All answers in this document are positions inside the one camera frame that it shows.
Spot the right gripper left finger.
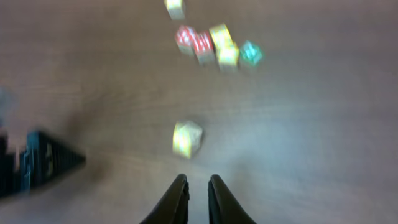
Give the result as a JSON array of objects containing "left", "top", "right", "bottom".
[{"left": 141, "top": 174, "right": 190, "bottom": 224}]

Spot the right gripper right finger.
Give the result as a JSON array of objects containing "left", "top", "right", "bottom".
[{"left": 208, "top": 174, "right": 256, "bottom": 224}]

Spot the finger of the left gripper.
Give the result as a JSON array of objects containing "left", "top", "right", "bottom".
[{"left": 20, "top": 131, "right": 86, "bottom": 191}]

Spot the green B block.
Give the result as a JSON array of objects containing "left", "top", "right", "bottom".
[{"left": 172, "top": 121, "right": 203, "bottom": 159}]

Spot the yellow block lower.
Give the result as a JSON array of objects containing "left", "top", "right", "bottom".
[{"left": 216, "top": 42, "right": 239, "bottom": 72}]

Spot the yellow block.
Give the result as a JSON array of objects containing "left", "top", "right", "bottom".
[
  {"left": 216, "top": 42, "right": 239, "bottom": 72},
  {"left": 209, "top": 24, "right": 233, "bottom": 49},
  {"left": 164, "top": 0, "right": 185, "bottom": 20}
]

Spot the green E block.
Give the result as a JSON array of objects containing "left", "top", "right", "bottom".
[{"left": 239, "top": 40, "right": 265, "bottom": 67}]

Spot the red W block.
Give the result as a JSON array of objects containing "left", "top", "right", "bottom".
[{"left": 193, "top": 32, "right": 215, "bottom": 65}]

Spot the yellow block upper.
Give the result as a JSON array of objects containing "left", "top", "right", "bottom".
[{"left": 209, "top": 24, "right": 233, "bottom": 49}]

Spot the red O block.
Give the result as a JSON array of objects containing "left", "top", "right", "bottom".
[{"left": 175, "top": 26, "right": 197, "bottom": 57}]

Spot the far yellow block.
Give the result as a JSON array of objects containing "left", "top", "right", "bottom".
[{"left": 164, "top": 0, "right": 185, "bottom": 20}]

